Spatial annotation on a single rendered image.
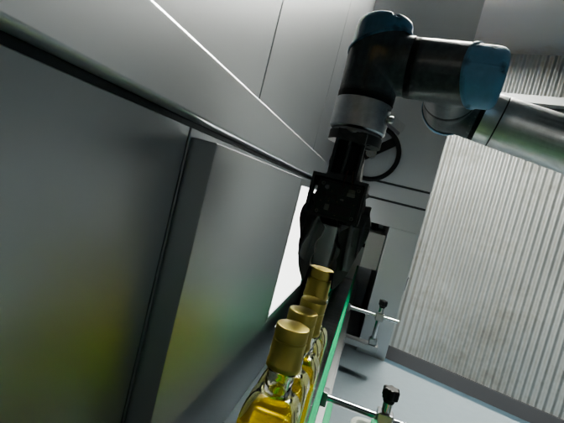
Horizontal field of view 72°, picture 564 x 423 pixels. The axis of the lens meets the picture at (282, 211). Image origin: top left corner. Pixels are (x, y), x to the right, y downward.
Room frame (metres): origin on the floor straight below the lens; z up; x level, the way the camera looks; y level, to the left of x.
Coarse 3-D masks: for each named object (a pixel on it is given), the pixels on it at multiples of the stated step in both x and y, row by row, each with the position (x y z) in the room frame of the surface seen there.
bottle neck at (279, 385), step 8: (272, 376) 0.37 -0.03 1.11; (280, 376) 0.37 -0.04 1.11; (288, 376) 0.37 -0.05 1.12; (264, 384) 0.38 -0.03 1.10; (272, 384) 0.37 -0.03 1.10; (280, 384) 0.37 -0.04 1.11; (288, 384) 0.37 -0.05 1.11; (272, 392) 0.37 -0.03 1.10; (280, 392) 0.37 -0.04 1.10; (288, 392) 0.37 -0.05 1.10
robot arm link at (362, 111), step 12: (348, 96) 0.51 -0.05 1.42; (360, 96) 0.50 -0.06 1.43; (336, 108) 0.52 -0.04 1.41; (348, 108) 0.50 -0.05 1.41; (360, 108) 0.50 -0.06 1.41; (372, 108) 0.50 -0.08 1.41; (384, 108) 0.51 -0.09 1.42; (336, 120) 0.51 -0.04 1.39; (348, 120) 0.50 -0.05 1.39; (360, 120) 0.50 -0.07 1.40; (372, 120) 0.50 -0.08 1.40; (384, 120) 0.51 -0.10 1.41; (360, 132) 0.50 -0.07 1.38; (372, 132) 0.51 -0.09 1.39; (384, 132) 0.52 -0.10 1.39
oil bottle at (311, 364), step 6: (312, 354) 0.49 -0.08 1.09; (306, 360) 0.48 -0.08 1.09; (312, 360) 0.48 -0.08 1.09; (318, 360) 0.50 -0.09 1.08; (306, 366) 0.47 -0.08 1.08; (312, 366) 0.47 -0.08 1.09; (318, 366) 0.50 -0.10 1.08; (306, 372) 0.47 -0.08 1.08; (312, 372) 0.47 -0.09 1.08; (318, 372) 0.50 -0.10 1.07; (312, 378) 0.47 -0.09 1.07; (312, 384) 0.47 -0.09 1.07; (312, 390) 0.48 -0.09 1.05; (306, 402) 0.47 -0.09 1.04; (306, 408) 0.47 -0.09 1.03; (306, 414) 0.49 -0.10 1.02
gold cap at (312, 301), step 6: (300, 300) 0.49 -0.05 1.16; (306, 300) 0.48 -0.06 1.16; (312, 300) 0.49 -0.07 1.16; (318, 300) 0.50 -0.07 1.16; (306, 306) 0.48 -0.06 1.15; (312, 306) 0.48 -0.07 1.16; (318, 306) 0.48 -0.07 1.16; (324, 306) 0.49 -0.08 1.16; (318, 312) 0.48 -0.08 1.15; (324, 312) 0.49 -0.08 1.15; (318, 318) 0.48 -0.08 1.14; (318, 324) 0.48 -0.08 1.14; (318, 330) 0.49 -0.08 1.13; (312, 336) 0.48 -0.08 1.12; (318, 336) 0.49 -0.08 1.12
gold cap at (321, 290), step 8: (312, 272) 0.54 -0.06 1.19; (320, 272) 0.54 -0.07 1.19; (328, 272) 0.54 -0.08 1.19; (312, 280) 0.54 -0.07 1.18; (320, 280) 0.54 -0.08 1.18; (328, 280) 0.54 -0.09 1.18; (312, 288) 0.54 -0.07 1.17; (320, 288) 0.54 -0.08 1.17; (328, 288) 0.55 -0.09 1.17; (320, 296) 0.54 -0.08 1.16
